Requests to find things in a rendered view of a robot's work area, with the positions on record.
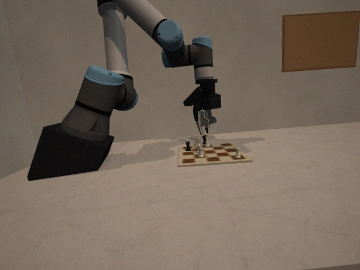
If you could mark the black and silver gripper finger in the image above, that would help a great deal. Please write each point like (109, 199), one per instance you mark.
(212, 119)
(200, 118)

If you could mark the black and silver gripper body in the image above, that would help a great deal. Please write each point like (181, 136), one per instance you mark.
(207, 102)

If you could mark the brown and cream chessboard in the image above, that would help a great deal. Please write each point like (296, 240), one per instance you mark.
(217, 153)

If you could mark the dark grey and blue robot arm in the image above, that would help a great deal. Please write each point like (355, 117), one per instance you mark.
(103, 90)

